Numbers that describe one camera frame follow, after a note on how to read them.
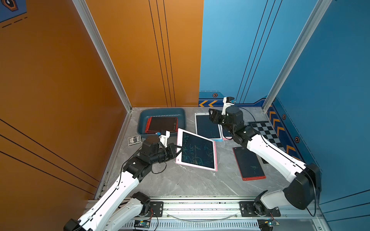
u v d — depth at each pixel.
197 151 0.77
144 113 1.10
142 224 0.72
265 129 1.03
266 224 0.71
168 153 0.63
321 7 0.70
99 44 0.82
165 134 0.68
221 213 0.73
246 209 0.72
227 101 0.67
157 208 0.74
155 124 1.09
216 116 0.67
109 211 0.41
